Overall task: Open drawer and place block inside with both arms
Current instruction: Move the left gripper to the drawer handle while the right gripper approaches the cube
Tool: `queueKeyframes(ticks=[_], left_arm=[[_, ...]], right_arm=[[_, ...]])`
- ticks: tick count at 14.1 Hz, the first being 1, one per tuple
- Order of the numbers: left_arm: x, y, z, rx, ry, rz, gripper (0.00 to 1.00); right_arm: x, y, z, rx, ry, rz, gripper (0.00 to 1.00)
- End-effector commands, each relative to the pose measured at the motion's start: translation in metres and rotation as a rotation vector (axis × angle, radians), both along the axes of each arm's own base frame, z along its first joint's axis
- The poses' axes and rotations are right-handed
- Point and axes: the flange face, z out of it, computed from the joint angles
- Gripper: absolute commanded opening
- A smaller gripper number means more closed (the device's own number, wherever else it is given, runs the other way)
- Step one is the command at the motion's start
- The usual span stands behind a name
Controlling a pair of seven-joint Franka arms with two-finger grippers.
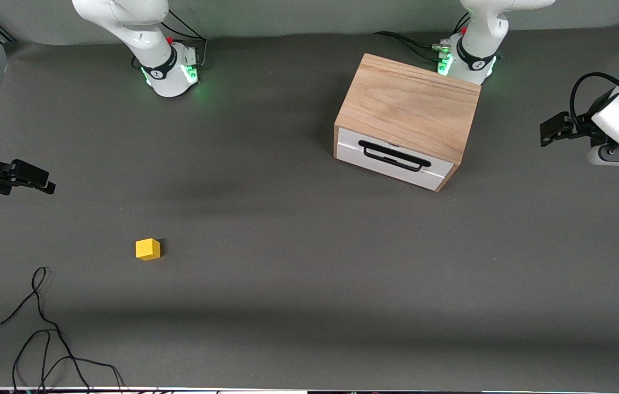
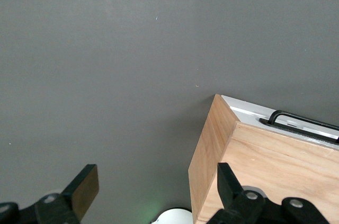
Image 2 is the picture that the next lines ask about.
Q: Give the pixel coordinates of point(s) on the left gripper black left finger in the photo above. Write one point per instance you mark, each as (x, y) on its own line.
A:
(79, 197)

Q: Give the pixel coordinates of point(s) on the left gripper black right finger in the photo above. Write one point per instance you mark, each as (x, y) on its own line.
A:
(230, 192)

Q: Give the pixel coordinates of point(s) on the white-fronted wooden drawer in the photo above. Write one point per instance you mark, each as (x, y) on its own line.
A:
(243, 105)
(317, 135)

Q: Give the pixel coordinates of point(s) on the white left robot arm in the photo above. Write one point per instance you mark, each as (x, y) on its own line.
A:
(174, 217)

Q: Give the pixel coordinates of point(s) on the light wooden drawer cabinet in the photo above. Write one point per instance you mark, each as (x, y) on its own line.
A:
(278, 165)

